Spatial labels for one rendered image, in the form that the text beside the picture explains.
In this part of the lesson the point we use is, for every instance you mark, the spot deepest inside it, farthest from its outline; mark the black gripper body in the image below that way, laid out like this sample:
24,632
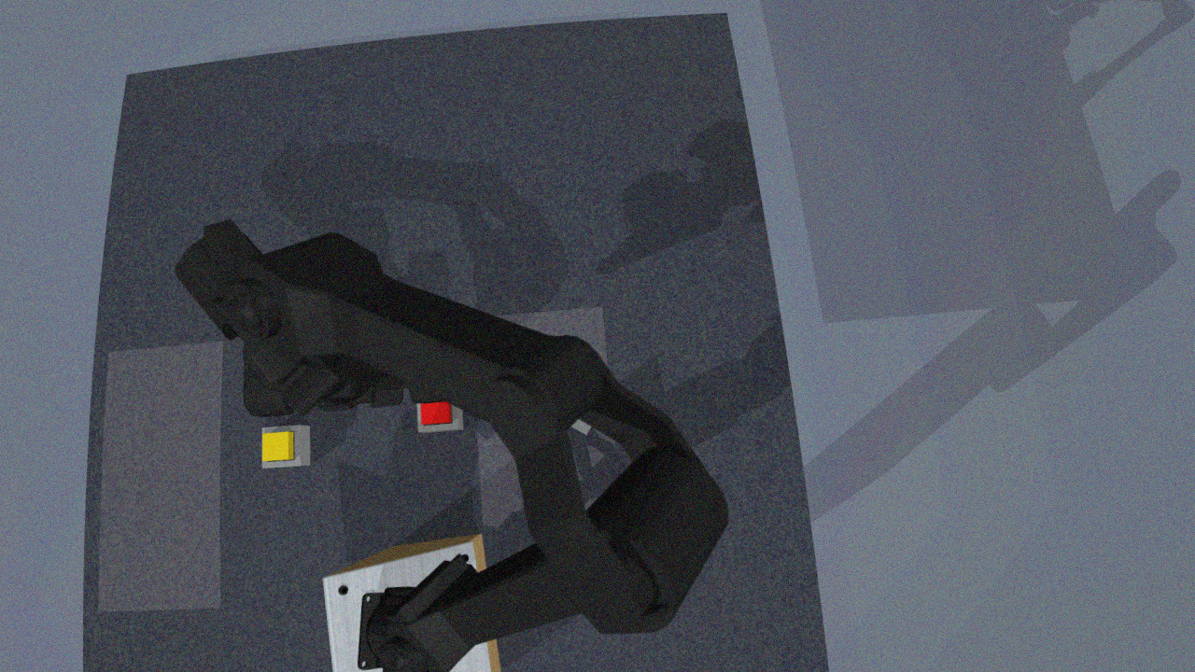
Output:
358,386

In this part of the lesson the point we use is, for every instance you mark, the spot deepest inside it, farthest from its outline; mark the red button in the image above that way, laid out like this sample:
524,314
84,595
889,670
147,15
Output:
438,417

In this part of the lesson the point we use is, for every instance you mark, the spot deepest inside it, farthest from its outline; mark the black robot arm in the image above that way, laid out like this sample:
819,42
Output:
626,563

